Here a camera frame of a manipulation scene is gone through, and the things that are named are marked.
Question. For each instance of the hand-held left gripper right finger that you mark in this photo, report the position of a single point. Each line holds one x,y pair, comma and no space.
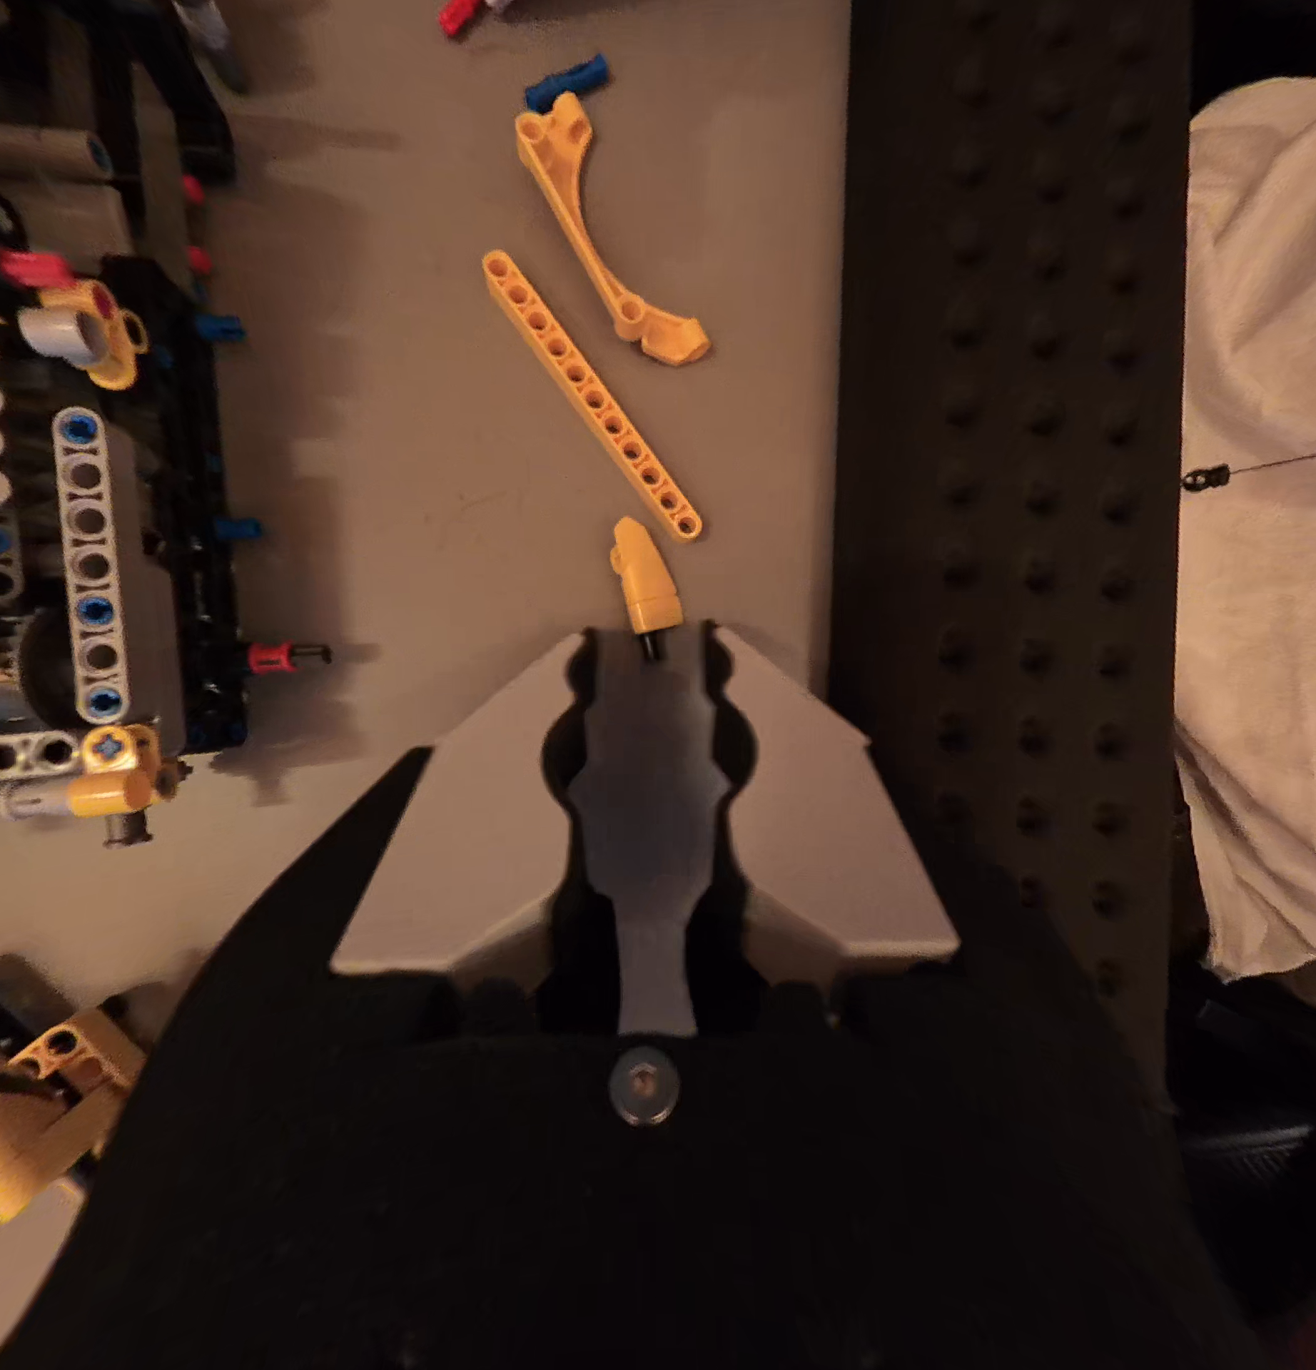
839,857

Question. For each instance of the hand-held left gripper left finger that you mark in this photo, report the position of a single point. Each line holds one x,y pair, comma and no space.
454,857

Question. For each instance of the small yellow panel piece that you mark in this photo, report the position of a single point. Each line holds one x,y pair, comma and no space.
647,579

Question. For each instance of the yellow black toy car model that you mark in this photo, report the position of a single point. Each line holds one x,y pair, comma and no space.
90,557

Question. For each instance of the yellow curved arch piece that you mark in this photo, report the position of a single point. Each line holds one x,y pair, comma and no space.
674,345

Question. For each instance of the grey desk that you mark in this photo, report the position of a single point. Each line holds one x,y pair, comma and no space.
401,536

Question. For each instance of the long yellow holed beam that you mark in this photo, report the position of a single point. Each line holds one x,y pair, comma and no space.
593,398

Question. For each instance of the blue pin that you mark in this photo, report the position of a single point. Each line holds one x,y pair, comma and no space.
567,83

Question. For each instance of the red pin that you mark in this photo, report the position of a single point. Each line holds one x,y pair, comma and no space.
460,16

